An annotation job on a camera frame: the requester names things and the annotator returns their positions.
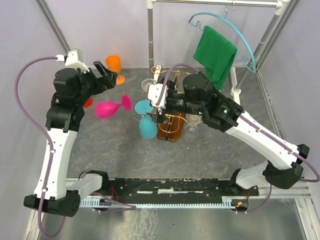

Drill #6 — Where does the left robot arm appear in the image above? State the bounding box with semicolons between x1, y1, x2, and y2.
23;60;117;217

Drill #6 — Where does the light blue cable duct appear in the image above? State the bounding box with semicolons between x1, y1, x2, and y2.
79;196;235;210

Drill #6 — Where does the light blue clothes hanger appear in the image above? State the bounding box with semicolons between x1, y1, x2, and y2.
188;12;257;74

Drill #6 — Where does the orange wine glass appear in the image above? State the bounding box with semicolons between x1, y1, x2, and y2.
105;55;125;85

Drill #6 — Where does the clear wine glass front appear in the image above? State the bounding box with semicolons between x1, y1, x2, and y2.
183;114;202;142

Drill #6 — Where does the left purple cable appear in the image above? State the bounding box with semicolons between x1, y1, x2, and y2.
14;56;137;238

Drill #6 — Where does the red wine glass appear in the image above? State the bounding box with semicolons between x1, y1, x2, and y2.
83;97;94;108

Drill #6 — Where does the gold wire glass rack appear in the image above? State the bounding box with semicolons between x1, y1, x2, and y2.
151;65;191;142

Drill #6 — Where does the green cloth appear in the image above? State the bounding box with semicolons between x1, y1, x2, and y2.
193;25;238;91

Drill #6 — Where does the silver clothes rail stand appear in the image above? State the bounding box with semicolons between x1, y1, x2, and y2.
146;0;291;106

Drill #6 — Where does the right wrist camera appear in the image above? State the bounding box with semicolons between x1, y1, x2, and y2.
147;83;168;109

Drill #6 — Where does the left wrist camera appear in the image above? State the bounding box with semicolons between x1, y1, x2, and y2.
55;48;90;74

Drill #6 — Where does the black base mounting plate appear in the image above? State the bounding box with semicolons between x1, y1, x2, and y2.
98;178;259;205

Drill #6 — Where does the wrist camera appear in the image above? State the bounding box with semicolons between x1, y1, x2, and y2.
55;48;90;74
147;83;168;109

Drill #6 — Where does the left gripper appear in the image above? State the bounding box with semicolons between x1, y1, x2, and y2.
75;60;118;106

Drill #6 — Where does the clear wine glass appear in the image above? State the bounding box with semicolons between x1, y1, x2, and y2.
183;114;202;142
141;78;157;92

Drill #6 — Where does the blue wine glass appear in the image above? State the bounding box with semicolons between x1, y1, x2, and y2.
134;100;158;139

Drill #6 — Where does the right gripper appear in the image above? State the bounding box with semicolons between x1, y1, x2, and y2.
148;75;205;124

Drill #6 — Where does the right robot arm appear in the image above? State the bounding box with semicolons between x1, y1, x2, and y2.
147;72;309;196

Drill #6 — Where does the pink wine glass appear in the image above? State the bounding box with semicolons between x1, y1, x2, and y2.
94;95;132;119

